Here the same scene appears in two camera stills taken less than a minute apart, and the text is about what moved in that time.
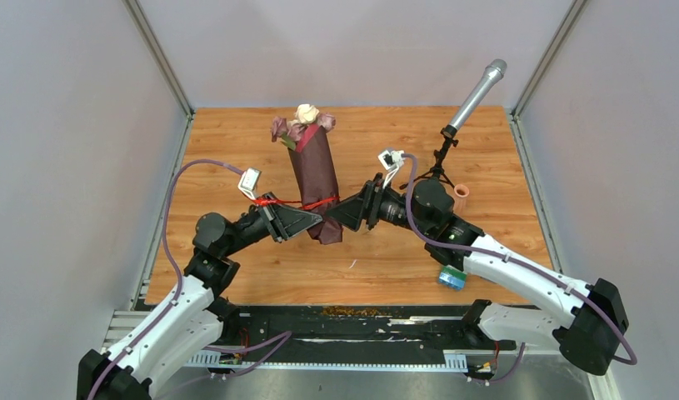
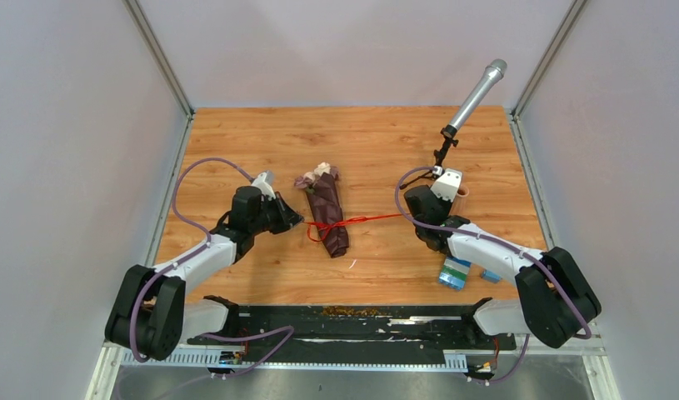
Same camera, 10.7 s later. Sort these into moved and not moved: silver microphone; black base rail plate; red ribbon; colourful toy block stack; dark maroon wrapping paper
Moved: red ribbon; dark maroon wrapping paper
Not moved: black base rail plate; silver microphone; colourful toy block stack
